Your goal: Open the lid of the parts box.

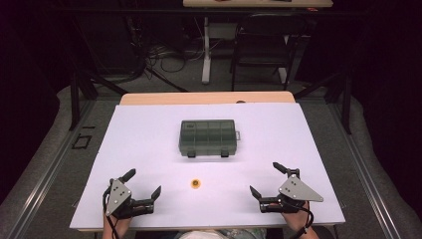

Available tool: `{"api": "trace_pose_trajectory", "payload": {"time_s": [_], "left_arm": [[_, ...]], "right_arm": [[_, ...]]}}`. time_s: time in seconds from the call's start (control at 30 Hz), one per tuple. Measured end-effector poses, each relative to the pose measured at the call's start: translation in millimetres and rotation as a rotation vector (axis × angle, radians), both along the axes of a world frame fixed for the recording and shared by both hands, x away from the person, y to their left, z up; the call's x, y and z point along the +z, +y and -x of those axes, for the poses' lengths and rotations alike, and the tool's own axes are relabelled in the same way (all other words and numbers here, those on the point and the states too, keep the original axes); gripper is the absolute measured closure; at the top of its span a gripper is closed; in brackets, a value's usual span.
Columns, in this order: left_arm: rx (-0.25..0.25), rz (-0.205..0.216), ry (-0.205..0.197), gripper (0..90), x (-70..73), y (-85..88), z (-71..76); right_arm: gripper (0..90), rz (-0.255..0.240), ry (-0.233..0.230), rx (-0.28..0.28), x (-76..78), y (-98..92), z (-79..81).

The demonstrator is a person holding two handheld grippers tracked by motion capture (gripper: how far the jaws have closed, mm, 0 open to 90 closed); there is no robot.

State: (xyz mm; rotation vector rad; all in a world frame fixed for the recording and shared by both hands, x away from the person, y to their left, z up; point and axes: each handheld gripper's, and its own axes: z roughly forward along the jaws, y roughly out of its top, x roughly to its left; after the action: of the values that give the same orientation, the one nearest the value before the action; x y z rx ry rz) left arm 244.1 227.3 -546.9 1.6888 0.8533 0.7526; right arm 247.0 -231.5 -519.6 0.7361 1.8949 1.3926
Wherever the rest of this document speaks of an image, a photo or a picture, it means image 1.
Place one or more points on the black chair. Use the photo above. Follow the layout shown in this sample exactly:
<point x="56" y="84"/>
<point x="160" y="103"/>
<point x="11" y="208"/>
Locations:
<point x="265" y="43"/>

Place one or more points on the white board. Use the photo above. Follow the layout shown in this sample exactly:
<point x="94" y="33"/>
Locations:
<point x="149" y="139"/>

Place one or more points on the black metal stand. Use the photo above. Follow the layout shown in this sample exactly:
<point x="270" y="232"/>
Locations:
<point x="346" y="99"/>
<point x="75" y="99"/>

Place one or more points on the person's light clothing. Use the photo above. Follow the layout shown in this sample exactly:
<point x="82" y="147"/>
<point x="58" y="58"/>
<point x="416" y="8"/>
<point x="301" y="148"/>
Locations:
<point x="212" y="235"/>

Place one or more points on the metal floor rail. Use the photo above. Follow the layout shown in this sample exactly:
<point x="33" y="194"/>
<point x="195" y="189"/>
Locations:
<point x="368" y="186"/>
<point x="49" y="172"/>

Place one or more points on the person's right hand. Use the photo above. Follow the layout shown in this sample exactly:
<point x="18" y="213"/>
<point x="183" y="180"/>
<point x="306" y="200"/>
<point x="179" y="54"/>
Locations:
<point x="295" y="219"/>

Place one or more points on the person's left hand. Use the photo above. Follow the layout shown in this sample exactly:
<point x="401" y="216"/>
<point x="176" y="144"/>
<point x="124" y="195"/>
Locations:
<point x="117" y="225"/>

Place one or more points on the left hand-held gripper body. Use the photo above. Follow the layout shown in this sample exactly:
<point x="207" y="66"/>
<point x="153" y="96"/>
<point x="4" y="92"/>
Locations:
<point x="116" y="195"/>

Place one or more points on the light desk with white legs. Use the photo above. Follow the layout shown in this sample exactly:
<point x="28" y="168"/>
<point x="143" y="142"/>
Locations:
<point x="206" y="49"/>

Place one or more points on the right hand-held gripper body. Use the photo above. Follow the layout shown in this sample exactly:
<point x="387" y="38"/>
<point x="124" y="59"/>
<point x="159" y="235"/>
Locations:
<point x="297" y="191"/>

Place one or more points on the grey translucent compartment box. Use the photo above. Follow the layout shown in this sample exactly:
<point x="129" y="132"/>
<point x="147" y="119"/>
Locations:
<point x="207" y="137"/>

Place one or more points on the small orange round part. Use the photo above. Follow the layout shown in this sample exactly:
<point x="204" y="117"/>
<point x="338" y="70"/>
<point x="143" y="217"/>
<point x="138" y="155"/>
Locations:
<point x="195" y="183"/>

